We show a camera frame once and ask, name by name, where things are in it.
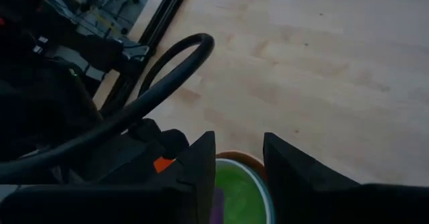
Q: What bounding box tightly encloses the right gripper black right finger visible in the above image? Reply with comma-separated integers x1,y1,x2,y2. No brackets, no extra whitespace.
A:
262,131,362,224

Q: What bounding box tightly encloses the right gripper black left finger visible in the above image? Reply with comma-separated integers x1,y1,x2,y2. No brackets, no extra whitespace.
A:
143,131,217,224

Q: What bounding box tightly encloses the green bowl with white rim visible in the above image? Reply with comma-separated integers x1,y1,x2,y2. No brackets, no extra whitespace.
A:
214,158,276,224

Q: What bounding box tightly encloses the purple bowl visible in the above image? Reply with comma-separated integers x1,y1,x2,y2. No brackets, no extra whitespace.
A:
210,186,225,224

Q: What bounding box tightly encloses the orange bowl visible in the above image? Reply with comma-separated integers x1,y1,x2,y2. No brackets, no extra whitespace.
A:
216,150,269,183

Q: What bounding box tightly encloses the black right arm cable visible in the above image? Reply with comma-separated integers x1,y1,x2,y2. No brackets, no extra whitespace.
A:
0,32,215,184

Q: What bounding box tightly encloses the black frame clamp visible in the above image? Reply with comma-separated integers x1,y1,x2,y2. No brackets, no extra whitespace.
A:
115,37,151,71

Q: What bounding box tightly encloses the black table frame rail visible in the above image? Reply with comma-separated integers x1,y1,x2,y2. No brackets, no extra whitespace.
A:
99,0,194,117

